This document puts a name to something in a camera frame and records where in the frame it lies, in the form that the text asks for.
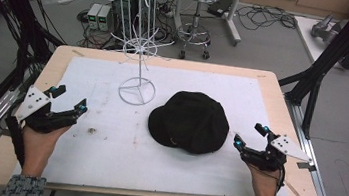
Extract person's right hand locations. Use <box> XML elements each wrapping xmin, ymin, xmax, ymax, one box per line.
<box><xmin>243</xmin><ymin>162</ymin><xmax>285</xmax><ymax>196</ymax></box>

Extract white floor board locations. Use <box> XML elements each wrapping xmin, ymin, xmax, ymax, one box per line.
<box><xmin>288</xmin><ymin>14</ymin><xmax>349</xmax><ymax>72</ymax></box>

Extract thin wooden stick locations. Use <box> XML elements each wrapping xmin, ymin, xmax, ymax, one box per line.
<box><xmin>282</xmin><ymin>179</ymin><xmax>310</xmax><ymax>196</ymax></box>

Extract grey tape piece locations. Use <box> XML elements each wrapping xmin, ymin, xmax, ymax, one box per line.
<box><xmin>296</xmin><ymin>160</ymin><xmax>319</xmax><ymax>173</ymax></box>

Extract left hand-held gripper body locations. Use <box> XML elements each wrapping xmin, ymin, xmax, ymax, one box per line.
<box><xmin>11</xmin><ymin>82</ymin><xmax>83</xmax><ymax>138</ymax></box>

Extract person's left hand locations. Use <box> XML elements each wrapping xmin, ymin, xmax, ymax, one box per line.
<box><xmin>16</xmin><ymin>119</ymin><xmax>73</xmax><ymax>181</ymax></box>

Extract grey power supply unit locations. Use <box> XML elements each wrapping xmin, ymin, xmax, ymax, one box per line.
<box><xmin>84</xmin><ymin>2</ymin><xmax>103</xmax><ymax>31</ymax></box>
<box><xmin>95</xmin><ymin>3</ymin><xmax>113</xmax><ymax>33</ymax></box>

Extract black flat box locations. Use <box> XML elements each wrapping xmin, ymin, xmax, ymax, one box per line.
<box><xmin>205</xmin><ymin>0</ymin><xmax>235</xmax><ymax>19</ymax></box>

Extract black cap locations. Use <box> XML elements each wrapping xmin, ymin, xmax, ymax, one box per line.
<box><xmin>144</xmin><ymin>85</ymin><xmax>234</xmax><ymax>160</ymax></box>

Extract dark computer tower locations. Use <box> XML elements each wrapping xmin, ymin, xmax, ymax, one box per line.
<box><xmin>107</xmin><ymin>0</ymin><xmax>143</xmax><ymax>39</ymax></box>

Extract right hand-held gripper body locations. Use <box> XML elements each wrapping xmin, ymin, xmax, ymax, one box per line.
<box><xmin>237</xmin><ymin>129</ymin><xmax>316</xmax><ymax>178</ymax></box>

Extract black floor cables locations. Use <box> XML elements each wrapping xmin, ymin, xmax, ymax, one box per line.
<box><xmin>233</xmin><ymin>0</ymin><xmax>300</xmax><ymax>37</ymax></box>

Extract white stand leg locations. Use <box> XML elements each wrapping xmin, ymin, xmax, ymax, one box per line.
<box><xmin>219</xmin><ymin>0</ymin><xmax>247</xmax><ymax>49</ymax></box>

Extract white table mat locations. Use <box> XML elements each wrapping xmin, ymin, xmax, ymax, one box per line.
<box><xmin>11</xmin><ymin>49</ymin><xmax>303</xmax><ymax>196</ymax></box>

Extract black frame strut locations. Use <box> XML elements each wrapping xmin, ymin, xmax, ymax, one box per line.
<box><xmin>0</xmin><ymin>0</ymin><xmax>72</xmax><ymax>161</ymax></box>
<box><xmin>271</xmin><ymin>0</ymin><xmax>349</xmax><ymax>145</ymax></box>

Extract white wire display rack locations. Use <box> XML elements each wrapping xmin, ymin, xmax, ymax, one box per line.
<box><xmin>76</xmin><ymin>0</ymin><xmax>181</xmax><ymax>110</ymax></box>

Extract black gripper strap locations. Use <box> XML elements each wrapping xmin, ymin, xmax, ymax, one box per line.
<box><xmin>0</xmin><ymin>112</ymin><xmax>32</xmax><ymax>168</ymax></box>

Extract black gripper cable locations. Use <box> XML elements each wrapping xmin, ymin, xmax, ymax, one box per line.
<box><xmin>244</xmin><ymin>159</ymin><xmax>289</xmax><ymax>196</ymax></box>

